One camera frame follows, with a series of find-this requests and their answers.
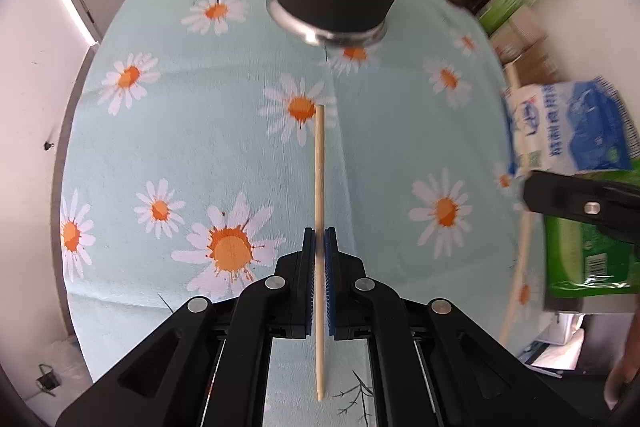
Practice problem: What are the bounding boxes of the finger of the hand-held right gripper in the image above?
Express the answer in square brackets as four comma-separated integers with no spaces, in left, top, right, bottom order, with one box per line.
[522,171,640,258]

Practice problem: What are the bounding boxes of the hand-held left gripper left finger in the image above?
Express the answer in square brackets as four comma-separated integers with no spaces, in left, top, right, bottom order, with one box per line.
[55,227,317,427]

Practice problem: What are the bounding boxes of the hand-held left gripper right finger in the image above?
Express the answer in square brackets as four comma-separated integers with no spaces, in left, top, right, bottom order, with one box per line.
[324,227,583,427]

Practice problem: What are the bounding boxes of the wooden chopstick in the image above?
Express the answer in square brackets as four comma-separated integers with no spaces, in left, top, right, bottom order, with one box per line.
[499,63,535,347]
[313,104,329,403]

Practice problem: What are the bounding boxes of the person's right hand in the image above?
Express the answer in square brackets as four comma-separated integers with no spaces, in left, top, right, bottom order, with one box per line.
[603,346,640,412]

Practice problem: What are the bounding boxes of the green plastic packet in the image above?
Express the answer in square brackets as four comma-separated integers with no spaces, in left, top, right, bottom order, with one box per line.
[542,172,640,299]

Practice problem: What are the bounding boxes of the blue and white salt bag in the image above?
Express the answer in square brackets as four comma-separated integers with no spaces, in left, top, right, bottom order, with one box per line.
[500,77,633,180]

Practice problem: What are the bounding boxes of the brown cardboard box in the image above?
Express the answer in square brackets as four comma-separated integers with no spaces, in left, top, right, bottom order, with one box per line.
[510,42,563,88]

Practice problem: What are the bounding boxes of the daisy print tablecloth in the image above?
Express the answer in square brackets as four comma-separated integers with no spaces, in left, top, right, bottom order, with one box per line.
[60,0,551,427]

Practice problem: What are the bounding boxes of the black binder clip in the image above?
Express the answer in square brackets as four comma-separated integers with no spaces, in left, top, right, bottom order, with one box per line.
[37,363,59,393]

